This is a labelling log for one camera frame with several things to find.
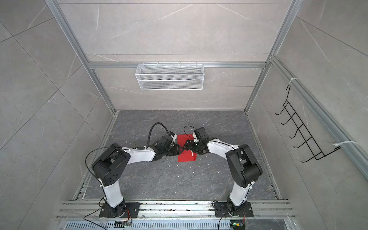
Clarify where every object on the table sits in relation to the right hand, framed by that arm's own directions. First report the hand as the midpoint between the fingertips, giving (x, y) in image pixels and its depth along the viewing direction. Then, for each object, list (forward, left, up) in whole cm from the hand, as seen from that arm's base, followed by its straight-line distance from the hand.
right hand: (187, 147), depth 94 cm
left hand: (0, +3, +1) cm, 3 cm away
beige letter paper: (-3, -3, -4) cm, 6 cm away
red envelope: (-5, +1, -3) cm, 6 cm away
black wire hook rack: (-21, -54, +29) cm, 65 cm away
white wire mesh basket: (+42, +11, +27) cm, 51 cm away
